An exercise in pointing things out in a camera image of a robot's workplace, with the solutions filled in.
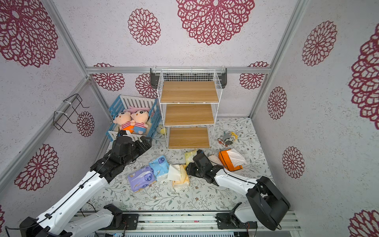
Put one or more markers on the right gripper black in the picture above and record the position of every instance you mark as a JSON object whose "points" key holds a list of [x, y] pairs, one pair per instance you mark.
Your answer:
{"points": [[195, 167]]}

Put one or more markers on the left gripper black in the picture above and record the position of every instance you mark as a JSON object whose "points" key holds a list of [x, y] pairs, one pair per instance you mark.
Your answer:
{"points": [[147, 144]]}

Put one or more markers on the yellow tissue pack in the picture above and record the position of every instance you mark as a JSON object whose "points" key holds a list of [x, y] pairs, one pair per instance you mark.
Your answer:
{"points": [[214, 159]]}

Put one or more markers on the green tissue pack bottom shelf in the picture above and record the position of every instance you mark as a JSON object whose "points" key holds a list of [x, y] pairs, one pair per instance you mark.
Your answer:
{"points": [[189, 156]]}

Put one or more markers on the beige tissue pack bottom shelf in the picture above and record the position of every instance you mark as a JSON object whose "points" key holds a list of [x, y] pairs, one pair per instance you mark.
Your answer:
{"points": [[178, 175]]}

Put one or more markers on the light blue tissue pack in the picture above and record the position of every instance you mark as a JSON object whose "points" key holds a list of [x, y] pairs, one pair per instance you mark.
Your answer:
{"points": [[160, 168]]}

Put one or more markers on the purple tissue pack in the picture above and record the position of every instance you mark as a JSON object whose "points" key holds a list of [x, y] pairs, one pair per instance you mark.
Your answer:
{"points": [[141, 179]]}

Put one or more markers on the orange tissue pack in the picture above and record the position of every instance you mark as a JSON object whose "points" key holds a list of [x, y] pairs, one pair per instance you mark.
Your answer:
{"points": [[232, 159]]}

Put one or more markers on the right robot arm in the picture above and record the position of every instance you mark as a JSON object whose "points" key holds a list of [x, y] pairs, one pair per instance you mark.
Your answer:
{"points": [[266, 204]]}

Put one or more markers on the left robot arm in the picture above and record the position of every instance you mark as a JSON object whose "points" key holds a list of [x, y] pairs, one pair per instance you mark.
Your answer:
{"points": [[55, 222]]}

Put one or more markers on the blue white toy crib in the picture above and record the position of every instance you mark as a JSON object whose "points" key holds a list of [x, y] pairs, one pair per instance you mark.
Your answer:
{"points": [[131, 104]]}

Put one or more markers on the plush doll pink hat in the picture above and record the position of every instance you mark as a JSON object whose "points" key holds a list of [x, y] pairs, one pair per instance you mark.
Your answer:
{"points": [[140, 118]]}

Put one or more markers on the plush doll orange outfit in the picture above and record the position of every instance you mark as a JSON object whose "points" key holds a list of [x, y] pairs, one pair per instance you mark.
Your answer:
{"points": [[124, 121]]}

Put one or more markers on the grey plush toy with scissors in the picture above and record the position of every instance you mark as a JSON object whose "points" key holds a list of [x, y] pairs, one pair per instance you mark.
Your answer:
{"points": [[227, 139]]}

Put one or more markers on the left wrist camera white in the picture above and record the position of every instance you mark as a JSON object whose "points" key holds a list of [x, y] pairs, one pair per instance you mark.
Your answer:
{"points": [[123, 133]]}

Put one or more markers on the white wire three-tier shelf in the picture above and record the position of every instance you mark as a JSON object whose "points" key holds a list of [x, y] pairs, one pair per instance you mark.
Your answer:
{"points": [[189, 100]]}

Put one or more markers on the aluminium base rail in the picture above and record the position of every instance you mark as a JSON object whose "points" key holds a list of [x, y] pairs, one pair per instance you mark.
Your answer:
{"points": [[177, 222]]}

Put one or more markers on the black wire wall rack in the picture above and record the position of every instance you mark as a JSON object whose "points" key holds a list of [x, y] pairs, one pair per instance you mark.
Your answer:
{"points": [[70, 108]]}

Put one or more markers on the dark grey wall shelf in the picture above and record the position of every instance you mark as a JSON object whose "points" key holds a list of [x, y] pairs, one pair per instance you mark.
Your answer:
{"points": [[154, 77]]}

